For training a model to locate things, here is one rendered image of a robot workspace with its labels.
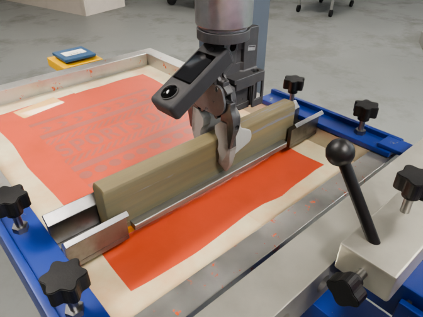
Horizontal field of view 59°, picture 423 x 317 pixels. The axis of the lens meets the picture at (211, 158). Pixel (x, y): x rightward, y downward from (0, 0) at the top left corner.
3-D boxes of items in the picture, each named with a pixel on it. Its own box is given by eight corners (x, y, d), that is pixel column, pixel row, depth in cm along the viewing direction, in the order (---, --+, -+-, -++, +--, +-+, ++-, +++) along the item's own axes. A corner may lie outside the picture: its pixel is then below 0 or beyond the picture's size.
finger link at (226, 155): (259, 163, 60) (255, 108, 56) (233, 178, 56) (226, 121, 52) (245, 158, 62) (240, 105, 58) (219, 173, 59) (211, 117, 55)
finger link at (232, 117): (243, 148, 54) (237, 88, 50) (236, 151, 53) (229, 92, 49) (221, 141, 57) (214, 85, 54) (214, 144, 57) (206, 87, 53)
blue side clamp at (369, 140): (256, 122, 86) (259, 94, 82) (270, 115, 88) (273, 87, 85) (380, 182, 67) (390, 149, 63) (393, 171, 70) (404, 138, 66)
